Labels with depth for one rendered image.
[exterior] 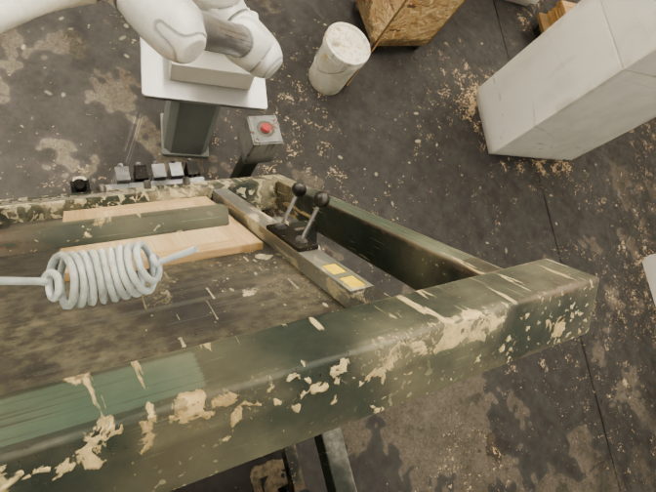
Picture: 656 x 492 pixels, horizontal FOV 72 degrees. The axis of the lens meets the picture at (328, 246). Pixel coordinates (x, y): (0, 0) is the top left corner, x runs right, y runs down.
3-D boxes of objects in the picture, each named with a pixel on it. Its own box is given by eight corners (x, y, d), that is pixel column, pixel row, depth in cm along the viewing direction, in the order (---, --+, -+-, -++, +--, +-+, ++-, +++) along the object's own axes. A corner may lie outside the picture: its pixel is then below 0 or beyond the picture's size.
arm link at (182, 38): (256, 12, 174) (296, 56, 175) (229, 45, 179) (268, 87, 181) (136, -49, 102) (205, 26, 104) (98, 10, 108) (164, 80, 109)
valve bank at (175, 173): (200, 172, 194) (209, 145, 173) (207, 203, 192) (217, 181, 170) (67, 184, 172) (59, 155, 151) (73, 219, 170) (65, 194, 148)
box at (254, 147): (264, 137, 190) (276, 114, 175) (270, 163, 188) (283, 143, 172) (236, 138, 185) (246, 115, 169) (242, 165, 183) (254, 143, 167)
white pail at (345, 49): (344, 63, 318) (377, 15, 277) (349, 102, 311) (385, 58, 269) (302, 57, 305) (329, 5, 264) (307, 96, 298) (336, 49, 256)
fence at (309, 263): (226, 198, 162) (225, 187, 161) (373, 305, 83) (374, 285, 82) (213, 200, 160) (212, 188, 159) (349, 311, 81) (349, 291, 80)
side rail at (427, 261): (292, 207, 175) (291, 179, 172) (531, 338, 84) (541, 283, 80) (277, 208, 173) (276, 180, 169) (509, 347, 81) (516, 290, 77)
